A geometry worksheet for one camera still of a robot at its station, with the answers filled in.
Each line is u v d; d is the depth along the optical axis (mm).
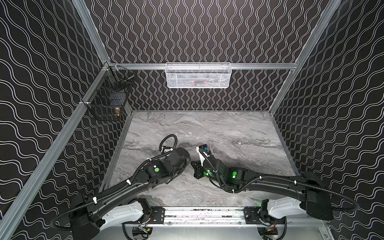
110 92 986
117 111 821
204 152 628
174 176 626
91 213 397
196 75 1260
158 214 754
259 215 663
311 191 421
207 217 753
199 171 642
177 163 540
